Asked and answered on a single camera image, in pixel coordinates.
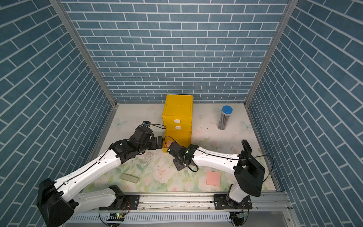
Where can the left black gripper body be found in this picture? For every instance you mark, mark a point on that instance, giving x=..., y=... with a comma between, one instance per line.
x=151, y=144

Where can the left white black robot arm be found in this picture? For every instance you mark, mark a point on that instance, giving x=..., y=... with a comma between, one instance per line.
x=60, y=199

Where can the yellow three-drawer cabinet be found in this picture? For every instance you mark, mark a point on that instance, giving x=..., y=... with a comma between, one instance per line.
x=177, y=117

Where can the black stapler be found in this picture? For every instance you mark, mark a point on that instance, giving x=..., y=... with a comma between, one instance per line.
x=246, y=146

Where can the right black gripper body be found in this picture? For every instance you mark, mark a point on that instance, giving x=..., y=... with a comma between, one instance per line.
x=178, y=163

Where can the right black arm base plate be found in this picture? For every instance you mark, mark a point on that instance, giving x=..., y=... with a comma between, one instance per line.
x=222, y=203

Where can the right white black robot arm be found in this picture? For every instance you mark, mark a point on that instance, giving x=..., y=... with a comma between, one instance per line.
x=247, y=170

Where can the pink sticky note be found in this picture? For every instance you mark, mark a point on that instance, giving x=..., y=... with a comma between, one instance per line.
x=213, y=178
x=168, y=143

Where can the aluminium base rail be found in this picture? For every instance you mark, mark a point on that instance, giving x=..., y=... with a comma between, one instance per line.
x=195, y=202

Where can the blue-capped striped cylinder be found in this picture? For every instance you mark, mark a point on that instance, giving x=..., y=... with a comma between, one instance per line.
x=225, y=114

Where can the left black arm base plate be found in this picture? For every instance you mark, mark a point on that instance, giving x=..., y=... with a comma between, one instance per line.
x=125, y=203

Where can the translucent green eraser block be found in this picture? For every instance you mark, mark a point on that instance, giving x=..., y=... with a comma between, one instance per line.
x=129, y=178

